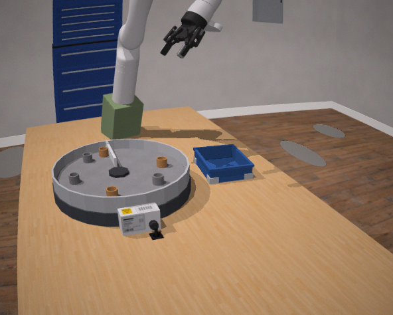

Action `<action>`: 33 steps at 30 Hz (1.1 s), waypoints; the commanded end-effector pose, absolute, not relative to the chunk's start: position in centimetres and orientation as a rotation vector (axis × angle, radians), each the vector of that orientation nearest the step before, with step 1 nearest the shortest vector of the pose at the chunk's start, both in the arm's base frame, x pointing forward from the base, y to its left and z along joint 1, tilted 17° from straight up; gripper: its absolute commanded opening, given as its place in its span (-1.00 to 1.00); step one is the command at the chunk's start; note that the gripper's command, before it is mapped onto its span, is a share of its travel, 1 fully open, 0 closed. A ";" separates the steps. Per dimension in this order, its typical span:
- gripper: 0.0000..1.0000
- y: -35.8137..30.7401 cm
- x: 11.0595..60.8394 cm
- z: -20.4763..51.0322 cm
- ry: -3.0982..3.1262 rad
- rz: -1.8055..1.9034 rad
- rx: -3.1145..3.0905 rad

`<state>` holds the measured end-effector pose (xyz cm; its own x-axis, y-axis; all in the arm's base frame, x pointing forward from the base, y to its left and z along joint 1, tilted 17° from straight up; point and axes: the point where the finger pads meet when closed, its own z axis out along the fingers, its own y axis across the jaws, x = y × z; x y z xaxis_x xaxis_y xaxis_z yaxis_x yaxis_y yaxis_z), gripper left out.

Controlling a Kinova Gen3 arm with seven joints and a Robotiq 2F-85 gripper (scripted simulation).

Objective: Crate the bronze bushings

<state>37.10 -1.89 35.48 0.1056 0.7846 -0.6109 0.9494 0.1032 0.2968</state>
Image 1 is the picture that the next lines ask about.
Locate bronze bushing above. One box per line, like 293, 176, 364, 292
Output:
157, 156, 167, 168
99, 147, 108, 158
106, 186, 118, 196

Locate blue crate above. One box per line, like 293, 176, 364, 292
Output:
193, 144, 254, 184

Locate grey round turning table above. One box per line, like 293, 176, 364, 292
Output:
52, 139, 191, 240

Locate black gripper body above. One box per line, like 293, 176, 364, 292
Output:
177, 11, 207, 41

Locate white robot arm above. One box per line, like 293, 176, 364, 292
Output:
112, 0, 223, 105

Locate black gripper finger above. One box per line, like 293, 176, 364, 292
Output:
160, 26, 183, 56
177, 27, 205, 58

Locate grey metal bushing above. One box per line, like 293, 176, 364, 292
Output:
68, 172, 80, 185
83, 152, 92, 163
152, 173, 164, 186

